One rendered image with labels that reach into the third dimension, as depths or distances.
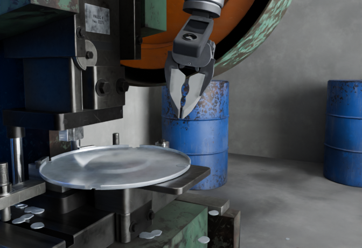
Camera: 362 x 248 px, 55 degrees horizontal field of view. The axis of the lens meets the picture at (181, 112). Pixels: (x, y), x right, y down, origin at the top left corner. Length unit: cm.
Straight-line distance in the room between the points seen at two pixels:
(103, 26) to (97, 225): 38
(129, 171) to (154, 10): 37
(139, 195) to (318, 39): 335
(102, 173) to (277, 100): 339
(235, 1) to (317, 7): 301
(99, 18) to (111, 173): 30
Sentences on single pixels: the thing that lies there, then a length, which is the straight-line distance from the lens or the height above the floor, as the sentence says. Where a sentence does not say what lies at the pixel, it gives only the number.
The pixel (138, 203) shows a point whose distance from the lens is 69.
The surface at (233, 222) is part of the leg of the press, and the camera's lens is 88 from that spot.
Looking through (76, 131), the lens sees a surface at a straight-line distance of 76.
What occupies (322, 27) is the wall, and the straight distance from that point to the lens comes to 388.
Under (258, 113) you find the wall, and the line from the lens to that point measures 399.
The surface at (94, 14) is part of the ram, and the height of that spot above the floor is 107.
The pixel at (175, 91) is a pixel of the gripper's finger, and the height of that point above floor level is 93.
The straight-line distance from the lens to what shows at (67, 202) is 70.
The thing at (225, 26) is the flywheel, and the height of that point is 108.
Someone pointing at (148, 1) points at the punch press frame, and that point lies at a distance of 79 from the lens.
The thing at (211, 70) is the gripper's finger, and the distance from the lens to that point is 63.
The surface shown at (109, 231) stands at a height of 67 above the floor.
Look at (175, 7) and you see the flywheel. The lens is 104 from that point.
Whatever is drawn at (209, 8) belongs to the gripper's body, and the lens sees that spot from 64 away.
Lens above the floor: 97
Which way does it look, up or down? 7 degrees down
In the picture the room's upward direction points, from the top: straight up
